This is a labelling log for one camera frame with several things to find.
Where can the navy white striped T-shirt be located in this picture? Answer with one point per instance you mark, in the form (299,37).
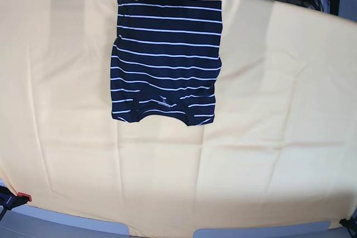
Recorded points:
(165,60)

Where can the yellow table cloth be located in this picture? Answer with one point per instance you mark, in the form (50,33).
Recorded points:
(281,150)

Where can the red black clamp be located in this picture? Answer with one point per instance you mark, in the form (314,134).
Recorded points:
(10,201)

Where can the black clamp right corner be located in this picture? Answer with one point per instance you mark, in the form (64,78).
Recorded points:
(350,225)

